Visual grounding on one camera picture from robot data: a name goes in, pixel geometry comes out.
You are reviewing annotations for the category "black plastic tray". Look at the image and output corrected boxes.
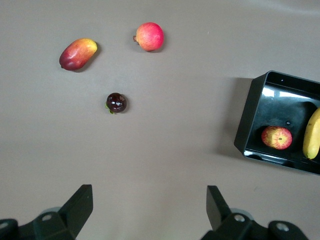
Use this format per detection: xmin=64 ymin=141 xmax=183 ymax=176
xmin=233 ymin=70 xmax=320 ymax=176

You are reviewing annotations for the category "red yellow apple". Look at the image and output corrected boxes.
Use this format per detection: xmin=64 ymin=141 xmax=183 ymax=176
xmin=261 ymin=125 xmax=293 ymax=151

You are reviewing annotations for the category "red yellow mango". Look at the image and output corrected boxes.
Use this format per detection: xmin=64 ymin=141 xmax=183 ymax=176
xmin=58 ymin=37 xmax=98 ymax=72

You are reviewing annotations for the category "red pomegranate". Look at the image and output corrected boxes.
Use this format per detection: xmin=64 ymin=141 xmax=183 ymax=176
xmin=132 ymin=21 xmax=165 ymax=52

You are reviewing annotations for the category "dark red plum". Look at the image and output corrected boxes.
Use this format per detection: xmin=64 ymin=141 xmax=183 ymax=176
xmin=104 ymin=92 xmax=128 ymax=115

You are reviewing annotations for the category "brown table cover mat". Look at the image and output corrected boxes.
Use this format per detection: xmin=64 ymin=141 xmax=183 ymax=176
xmin=0 ymin=0 xmax=320 ymax=240

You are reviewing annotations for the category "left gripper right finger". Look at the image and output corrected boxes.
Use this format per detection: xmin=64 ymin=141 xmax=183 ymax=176
xmin=201 ymin=185 xmax=307 ymax=240

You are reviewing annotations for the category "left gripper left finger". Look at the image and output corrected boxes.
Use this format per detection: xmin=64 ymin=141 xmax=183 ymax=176
xmin=0 ymin=184 xmax=94 ymax=240

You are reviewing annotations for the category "yellow banana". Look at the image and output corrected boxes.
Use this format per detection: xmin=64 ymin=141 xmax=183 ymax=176
xmin=302 ymin=107 xmax=320 ymax=160

